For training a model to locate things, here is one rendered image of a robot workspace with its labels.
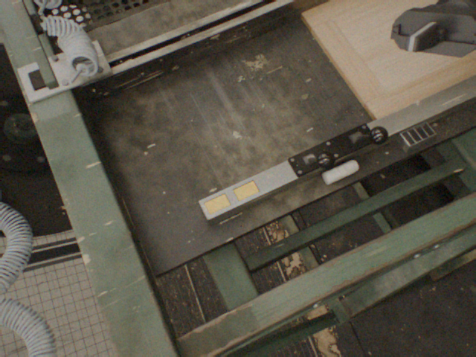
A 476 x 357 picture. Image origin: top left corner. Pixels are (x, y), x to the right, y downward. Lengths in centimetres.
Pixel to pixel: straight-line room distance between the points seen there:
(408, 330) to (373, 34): 205
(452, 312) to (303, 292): 191
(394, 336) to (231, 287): 214
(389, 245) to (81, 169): 65
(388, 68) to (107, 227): 77
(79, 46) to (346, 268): 71
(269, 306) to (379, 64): 66
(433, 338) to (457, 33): 234
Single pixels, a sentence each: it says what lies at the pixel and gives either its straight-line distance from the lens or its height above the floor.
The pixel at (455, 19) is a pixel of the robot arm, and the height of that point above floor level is 159.
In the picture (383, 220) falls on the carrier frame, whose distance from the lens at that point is 265.
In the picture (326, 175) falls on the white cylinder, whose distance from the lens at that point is 106.
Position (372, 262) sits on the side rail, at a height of 150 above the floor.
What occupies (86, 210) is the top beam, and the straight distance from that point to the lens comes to 100.
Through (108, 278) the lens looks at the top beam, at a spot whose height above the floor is 194.
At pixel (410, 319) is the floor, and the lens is 298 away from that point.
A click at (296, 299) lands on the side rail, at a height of 165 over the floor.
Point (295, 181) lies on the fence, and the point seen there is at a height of 153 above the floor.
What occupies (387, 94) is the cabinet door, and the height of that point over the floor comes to 126.
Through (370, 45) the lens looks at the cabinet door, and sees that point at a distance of 129.
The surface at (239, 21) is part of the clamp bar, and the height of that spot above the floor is 149.
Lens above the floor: 223
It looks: 35 degrees down
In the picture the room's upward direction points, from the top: 100 degrees counter-clockwise
